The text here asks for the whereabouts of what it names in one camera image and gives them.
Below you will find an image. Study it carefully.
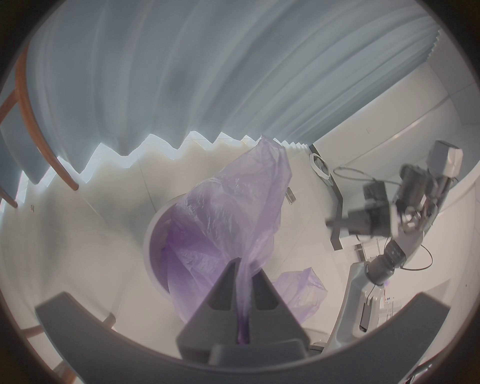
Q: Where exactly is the cream padded wooden chair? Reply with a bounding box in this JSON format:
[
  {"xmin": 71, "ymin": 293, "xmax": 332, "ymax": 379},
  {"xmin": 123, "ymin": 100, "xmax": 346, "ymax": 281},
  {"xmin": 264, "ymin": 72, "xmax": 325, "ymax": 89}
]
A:
[{"xmin": 0, "ymin": 45, "xmax": 117, "ymax": 384}]

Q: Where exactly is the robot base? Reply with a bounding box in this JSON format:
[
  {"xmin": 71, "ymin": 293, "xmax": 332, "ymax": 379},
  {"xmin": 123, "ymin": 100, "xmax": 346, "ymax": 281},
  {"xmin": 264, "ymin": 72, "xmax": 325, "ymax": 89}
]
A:
[{"xmin": 375, "ymin": 285, "xmax": 407, "ymax": 327}]

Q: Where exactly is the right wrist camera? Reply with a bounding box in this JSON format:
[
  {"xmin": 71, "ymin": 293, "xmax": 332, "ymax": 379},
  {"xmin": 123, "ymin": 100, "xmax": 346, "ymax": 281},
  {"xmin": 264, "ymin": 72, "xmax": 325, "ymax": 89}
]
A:
[{"xmin": 363, "ymin": 181, "xmax": 390, "ymax": 206}]

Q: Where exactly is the white trash bin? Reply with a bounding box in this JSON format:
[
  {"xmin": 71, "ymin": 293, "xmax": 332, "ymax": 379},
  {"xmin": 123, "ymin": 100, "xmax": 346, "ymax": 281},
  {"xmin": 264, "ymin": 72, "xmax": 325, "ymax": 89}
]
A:
[{"xmin": 142, "ymin": 195, "xmax": 263, "ymax": 324}]

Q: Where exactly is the purple plastic bag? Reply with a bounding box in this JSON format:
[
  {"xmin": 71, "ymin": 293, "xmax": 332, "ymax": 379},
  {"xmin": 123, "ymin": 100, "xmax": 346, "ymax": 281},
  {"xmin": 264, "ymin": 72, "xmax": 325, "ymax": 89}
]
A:
[{"xmin": 165, "ymin": 134, "xmax": 329, "ymax": 345}]

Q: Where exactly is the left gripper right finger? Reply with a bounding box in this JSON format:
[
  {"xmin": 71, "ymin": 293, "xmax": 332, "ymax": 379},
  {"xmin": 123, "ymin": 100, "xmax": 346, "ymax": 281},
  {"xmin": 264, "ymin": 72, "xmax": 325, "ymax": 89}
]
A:
[{"xmin": 249, "ymin": 270, "xmax": 312, "ymax": 356}]

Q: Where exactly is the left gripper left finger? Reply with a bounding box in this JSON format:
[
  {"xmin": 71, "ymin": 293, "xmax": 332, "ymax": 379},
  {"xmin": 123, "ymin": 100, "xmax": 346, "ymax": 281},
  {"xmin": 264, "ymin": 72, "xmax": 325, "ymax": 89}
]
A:
[{"xmin": 176, "ymin": 258, "xmax": 241, "ymax": 364}]

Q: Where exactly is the pale blue curtain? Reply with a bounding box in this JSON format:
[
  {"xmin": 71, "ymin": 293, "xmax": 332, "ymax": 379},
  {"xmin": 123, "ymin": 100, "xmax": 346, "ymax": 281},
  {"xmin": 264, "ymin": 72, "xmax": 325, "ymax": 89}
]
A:
[{"xmin": 0, "ymin": 0, "xmax": 442, "ymax": 185}]

